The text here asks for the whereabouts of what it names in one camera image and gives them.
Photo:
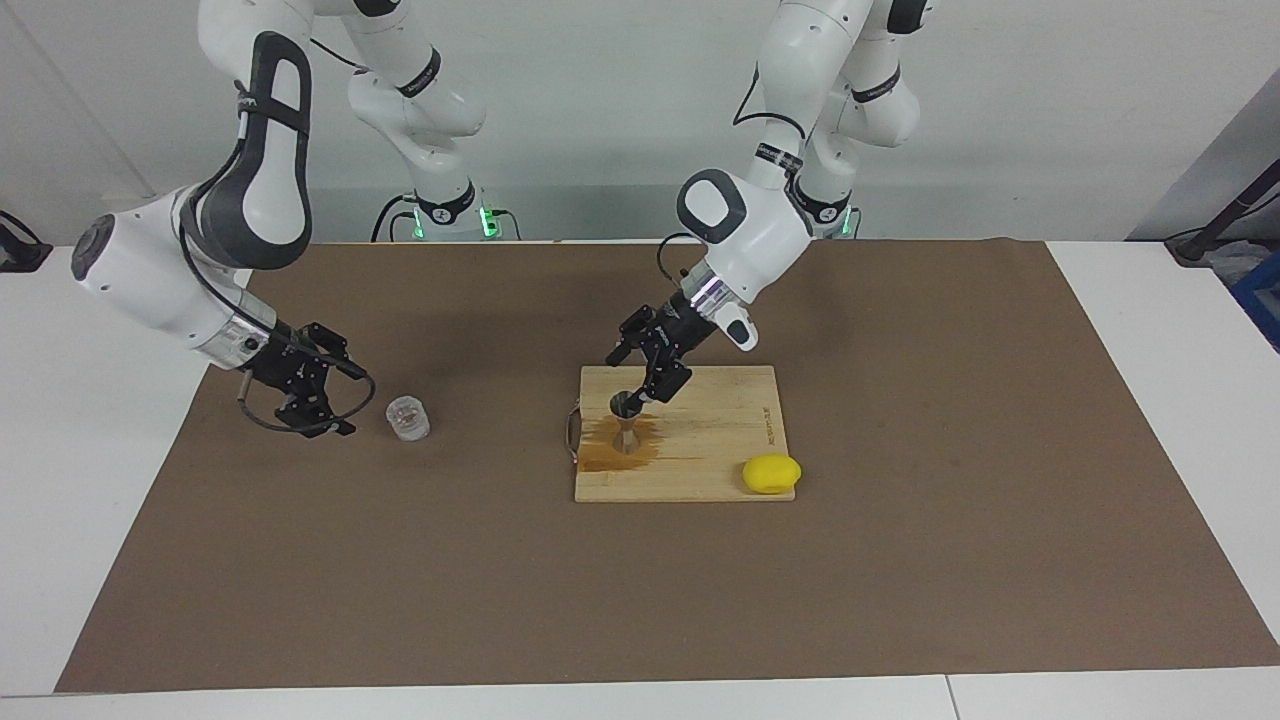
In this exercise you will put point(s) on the bamboo cutting board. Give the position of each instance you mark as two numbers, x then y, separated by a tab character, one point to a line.
720	440

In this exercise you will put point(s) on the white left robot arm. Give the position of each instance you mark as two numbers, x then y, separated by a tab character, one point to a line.
760	230

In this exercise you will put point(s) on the brown table mat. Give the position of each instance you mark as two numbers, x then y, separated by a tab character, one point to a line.
600	600

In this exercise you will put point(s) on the small clear glass cup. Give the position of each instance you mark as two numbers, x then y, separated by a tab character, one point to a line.
408	420

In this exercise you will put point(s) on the black stand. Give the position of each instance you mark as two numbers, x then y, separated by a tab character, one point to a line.
1225	215

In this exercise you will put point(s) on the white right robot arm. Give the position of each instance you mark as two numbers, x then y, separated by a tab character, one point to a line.
250	150

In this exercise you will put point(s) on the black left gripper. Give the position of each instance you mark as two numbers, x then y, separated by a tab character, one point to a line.
680	328

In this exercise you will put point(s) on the blue box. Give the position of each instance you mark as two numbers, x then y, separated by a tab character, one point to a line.
1262	300

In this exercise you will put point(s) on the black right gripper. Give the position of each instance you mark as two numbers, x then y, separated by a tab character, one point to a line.
285	358

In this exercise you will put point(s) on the yellow lemon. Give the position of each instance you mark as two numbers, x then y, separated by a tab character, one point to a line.
770	474

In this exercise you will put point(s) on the black clamp mount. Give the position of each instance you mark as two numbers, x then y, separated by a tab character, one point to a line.
20	250

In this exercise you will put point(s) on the steel jigger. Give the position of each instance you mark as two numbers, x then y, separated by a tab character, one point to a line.
626	405

